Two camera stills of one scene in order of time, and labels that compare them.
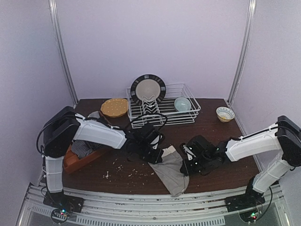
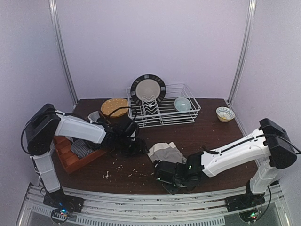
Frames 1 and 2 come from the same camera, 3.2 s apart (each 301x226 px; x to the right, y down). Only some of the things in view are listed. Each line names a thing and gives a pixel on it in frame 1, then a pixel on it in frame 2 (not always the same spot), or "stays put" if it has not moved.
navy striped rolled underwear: [95, 146] stays put
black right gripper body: [188, 165] -> [161, 171]
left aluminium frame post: [55, 23] stays put
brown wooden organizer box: [72, 163] stays put
